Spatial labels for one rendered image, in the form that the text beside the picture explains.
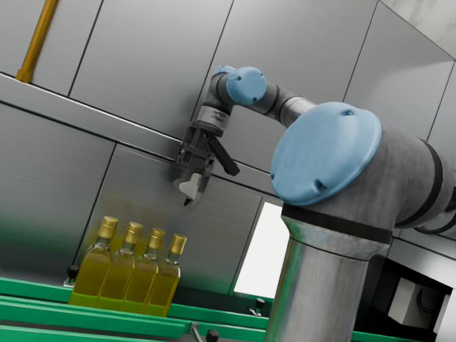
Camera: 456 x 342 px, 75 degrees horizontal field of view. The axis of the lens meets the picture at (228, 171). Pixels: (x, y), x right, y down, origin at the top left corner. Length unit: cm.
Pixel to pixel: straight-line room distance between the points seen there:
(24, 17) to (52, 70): 13
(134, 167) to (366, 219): 67
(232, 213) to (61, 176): 49
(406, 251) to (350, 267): 111
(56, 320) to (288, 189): 60
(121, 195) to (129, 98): 27
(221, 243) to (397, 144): 72
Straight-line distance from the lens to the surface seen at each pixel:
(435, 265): 136
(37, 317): 78
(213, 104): 74
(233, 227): 96
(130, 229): 75
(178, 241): 78
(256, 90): 65
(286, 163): 33
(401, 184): 34
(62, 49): 91
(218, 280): 101
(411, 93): 144
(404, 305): 156
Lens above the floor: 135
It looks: 1 degrees up
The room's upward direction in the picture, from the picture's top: 19 degrees clockwise
